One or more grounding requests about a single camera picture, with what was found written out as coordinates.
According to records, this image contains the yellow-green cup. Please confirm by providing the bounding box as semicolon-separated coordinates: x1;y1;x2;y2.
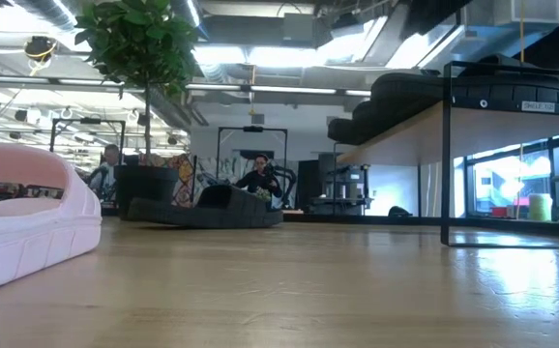
528;192;554;222

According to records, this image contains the grey ceiling box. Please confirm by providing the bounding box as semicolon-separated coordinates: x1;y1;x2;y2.
282;12;315;43

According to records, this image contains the black cabinet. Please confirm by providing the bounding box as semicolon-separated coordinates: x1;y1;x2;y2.
296;159;322;210

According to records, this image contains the white ceiling unit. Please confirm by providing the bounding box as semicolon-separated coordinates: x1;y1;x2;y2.
494;0;559;28

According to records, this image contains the black frame wooden shelf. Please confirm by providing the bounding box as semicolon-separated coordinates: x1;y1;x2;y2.
336;60;559;250

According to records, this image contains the round ceiling device yellow cable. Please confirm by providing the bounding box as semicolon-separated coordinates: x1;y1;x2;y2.
23;36;59;64

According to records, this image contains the long ceiling light strip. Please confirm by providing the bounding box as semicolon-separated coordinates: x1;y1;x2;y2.
185;82;372;98

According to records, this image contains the dark equipment cart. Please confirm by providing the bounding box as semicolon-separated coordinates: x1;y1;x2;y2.
310;163;372;217

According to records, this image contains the colourful painted wall panel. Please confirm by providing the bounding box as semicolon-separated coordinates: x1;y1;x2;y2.
151;153;300;209

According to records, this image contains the potted green plant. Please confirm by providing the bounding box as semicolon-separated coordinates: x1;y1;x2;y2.
74;0;201;222

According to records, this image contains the person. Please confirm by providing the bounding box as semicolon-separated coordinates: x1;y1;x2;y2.
88;143;122;202
234;153;284;199

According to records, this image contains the pink foam slide sandal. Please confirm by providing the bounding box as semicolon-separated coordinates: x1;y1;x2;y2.
0;138;103;298

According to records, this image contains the black aluminium rig frame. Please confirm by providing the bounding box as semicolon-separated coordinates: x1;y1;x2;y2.
282;214;559;239

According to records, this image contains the black background station frame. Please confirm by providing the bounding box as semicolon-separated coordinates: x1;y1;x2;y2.
216;126;289;209

